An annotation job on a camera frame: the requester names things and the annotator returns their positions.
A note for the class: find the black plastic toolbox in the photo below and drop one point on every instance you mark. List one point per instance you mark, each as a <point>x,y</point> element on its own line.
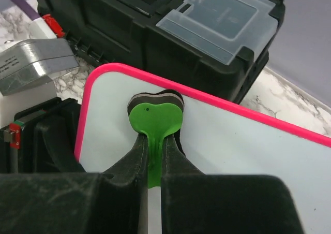
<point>215,46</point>

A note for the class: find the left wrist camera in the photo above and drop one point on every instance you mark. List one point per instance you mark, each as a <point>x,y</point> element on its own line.
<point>29,67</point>

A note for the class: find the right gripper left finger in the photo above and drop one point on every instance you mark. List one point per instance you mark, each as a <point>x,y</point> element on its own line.
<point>114,201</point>

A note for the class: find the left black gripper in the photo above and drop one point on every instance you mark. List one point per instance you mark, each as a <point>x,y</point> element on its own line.
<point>28,141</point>

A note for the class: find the pink framed whiteboard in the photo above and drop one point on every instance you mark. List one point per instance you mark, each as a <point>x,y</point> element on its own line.
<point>217,136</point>

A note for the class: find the green whiteboard eraser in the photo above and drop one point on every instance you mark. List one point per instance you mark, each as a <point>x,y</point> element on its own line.
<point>157,116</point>

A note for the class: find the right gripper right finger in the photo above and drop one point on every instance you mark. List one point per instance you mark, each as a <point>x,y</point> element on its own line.
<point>194,202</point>

